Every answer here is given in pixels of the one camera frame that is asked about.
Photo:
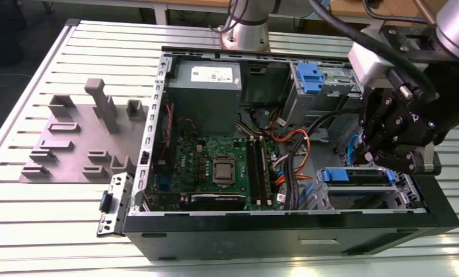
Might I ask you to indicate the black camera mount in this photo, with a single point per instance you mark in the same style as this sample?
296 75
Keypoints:
406 43

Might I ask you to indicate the grey metal disk bay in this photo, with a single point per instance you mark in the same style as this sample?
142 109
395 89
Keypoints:
323 199

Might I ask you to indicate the blue drive cage latch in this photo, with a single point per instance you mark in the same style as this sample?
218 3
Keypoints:
310 78

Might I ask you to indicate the blue black bracket latch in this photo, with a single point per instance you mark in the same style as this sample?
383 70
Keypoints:
106 200

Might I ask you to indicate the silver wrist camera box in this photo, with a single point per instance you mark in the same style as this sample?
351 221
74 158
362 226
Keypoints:
368 66

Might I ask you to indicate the black graphics card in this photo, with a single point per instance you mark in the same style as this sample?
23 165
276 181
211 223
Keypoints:
214 202

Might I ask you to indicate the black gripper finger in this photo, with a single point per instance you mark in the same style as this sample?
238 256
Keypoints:
383 115
399 160

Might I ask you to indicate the CPU socket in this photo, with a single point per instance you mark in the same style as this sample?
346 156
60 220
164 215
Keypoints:
223 158

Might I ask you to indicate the black RAM slot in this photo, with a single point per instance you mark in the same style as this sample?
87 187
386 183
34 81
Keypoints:
258 173
268 173
264 173
254 173

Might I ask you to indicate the grey expansion slot bracket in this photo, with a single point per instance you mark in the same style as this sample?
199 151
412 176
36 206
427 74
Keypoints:
118 184

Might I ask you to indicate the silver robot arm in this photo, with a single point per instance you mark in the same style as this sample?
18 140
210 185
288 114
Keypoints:
248 37

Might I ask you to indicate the grey metal drive cage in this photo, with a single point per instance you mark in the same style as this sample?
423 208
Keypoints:
322 104

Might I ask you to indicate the wooden desk with white frame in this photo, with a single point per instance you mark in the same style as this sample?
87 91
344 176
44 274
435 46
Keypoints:
396 10

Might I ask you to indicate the green motherboard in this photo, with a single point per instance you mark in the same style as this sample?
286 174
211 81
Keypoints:
191 150

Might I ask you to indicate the silver CPU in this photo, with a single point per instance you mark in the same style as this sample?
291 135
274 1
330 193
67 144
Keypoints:
224 172

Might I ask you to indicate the grey parts rack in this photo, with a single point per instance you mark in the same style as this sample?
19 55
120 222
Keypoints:
79 138

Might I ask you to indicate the black open PC case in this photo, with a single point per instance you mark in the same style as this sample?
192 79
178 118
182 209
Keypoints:
252 239

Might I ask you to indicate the grey power supply unit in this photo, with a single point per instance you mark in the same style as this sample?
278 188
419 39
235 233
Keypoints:
202 109

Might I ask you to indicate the hard disk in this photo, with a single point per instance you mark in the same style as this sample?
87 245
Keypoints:
336 176

